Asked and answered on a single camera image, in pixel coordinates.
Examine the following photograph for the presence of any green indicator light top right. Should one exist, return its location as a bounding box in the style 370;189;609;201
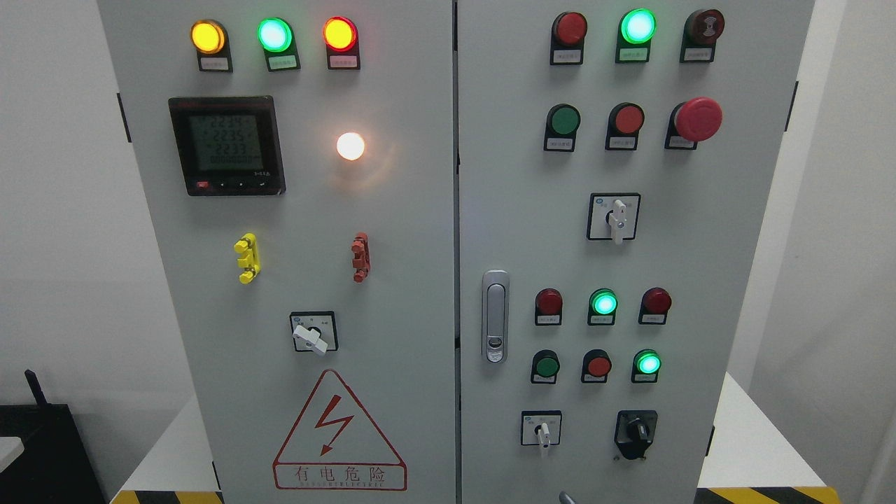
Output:
615;8;657;64

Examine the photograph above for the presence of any grey cabinet door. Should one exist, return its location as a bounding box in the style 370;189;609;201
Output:
456;1;815;503
98;1;458;503

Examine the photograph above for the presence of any dark red buzzer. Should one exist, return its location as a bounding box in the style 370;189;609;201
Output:
680;8;725;63

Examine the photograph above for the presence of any grey left cabinet door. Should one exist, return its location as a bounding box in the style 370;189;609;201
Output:
98;1;458;503

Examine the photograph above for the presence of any green indicator light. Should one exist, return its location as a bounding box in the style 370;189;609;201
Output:
256;17;301;71
615;8;657;64

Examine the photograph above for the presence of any red electric hazard warning sticker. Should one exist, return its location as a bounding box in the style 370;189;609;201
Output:
272;369;407;491

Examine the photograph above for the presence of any green push button upper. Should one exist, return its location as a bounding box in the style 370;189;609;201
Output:
543;103;580;153

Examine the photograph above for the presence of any dark red indicator light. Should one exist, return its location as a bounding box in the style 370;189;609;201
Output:
534;288;564;326
638;287;672;325

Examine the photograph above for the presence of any red indicator light top right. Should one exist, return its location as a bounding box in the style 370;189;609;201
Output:
549;10;588;66

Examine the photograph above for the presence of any red emergency stop mushroom button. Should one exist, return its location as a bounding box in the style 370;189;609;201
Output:
664;97;724;151

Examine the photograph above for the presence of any yellow indicator light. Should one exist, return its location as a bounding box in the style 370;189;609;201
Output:
190;19;232;73

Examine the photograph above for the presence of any white rotary switch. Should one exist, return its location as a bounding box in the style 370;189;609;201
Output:
586;192;641;245
519;409;563;457

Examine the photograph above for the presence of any dark red indicator light left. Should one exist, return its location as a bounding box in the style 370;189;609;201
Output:
534;288;564;326

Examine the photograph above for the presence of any grey right cabinet door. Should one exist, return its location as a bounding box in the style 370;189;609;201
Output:
456;1;815;503

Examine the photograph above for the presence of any red push button lower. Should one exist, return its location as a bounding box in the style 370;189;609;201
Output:
580;349;613;384

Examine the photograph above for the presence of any white rotary switch left door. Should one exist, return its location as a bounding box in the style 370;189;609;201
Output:
289;311;340;356

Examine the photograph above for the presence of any black box with antenna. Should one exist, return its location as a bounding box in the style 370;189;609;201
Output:
1;370;106;503

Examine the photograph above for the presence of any white rotary switch lower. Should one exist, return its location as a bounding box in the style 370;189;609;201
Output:
519;409;563;457

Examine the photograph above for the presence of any red terminal connector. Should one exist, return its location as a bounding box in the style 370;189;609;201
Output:
350;232;371;284

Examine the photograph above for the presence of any green indicator light top left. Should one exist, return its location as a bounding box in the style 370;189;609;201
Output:
256;17;301;71

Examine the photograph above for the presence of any white rotary switch upper right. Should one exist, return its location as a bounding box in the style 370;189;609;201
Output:
586;192;641;245

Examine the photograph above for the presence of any dark red indicator light right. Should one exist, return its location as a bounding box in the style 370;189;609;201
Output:
638;287;672;325

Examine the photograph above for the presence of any black rotary switch lower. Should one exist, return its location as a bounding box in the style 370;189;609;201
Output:
614;409;659;460

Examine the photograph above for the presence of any silver door handle lock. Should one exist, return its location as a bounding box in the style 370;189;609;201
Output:
481;270;510;363

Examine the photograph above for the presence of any red-orange indicator light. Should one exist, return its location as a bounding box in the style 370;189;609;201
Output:
322;16;361;70

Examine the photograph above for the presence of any red push button upper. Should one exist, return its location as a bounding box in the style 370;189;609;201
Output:
605;102;645;152

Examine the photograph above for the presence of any white lit indicator lamp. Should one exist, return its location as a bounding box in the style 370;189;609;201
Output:
336;132;367;162

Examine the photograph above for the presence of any white platform with hazard stripes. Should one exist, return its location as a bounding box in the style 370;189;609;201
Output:
112;376;841;503

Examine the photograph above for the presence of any red push button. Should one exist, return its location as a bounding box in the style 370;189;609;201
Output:
605;102;645;152
580;349;613;384

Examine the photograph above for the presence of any green lit indicator middle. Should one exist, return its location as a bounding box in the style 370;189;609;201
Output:
587;288;618;326

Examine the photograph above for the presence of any yellow terminal connector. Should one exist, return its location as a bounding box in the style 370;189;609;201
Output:
233;232;260;284

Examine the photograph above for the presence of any black digital power meter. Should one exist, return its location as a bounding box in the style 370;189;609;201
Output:
167;95;287;197

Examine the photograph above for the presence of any green lit push button lower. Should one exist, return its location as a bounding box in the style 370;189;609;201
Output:
630;349;662;384

